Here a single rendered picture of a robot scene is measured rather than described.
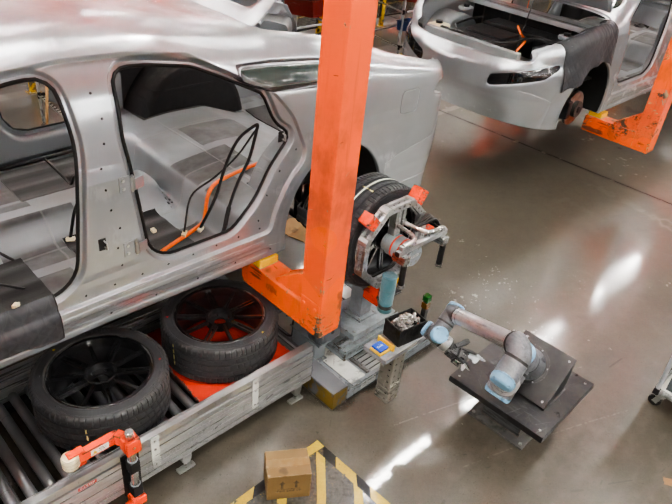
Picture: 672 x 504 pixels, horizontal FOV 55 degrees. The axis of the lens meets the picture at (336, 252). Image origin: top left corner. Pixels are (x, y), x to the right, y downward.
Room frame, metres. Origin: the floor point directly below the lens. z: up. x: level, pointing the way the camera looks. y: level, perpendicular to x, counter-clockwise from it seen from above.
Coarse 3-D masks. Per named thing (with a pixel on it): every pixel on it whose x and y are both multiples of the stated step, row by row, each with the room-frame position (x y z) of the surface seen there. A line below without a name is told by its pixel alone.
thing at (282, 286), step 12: (252, 264) 3.05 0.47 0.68; (276, 264) 3.07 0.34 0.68; (252, 276) 3.03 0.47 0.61; (264, 276) 2.96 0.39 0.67; (276, 276) 2.96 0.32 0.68; (288, 276) 2.86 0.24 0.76; (300, 276) 2.79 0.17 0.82; (264, 288) 2.96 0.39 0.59; (276, 288) 2.89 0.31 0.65; (288, 288) 2.85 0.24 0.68; (300, 288) 2.79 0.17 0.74; (276, 300) 2.88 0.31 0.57; (288, 300) 2.81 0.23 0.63; (300, 300) 2.76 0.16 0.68; (288, 312) 2.81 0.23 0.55
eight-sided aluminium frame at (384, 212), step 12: (384, 204) 3.13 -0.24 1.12; (396, 204) 3.19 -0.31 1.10; (408, 204) 3.20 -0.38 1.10; (384, 216) 3.05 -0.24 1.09; (360, 240) 2.99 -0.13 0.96; (372, 240) 3.00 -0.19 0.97; (360, 252) 3.00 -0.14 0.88; (360, 264) 3.01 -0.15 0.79; (396, 264) 3.27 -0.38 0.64; (360, 276) 2.96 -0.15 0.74
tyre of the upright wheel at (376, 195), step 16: (368, 176) 3.34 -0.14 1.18; (384, 176) 3.39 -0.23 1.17; (368, 192) 3.18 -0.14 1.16; (384, 192) 3.18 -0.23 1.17; (400, 192) 3.27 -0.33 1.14; (368, 208) 3.08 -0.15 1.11; (352, 224) 3.03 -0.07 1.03; (352, 240) 3.00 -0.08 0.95; (352, 256) 3.01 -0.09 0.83; (352, 272) 3.03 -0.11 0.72
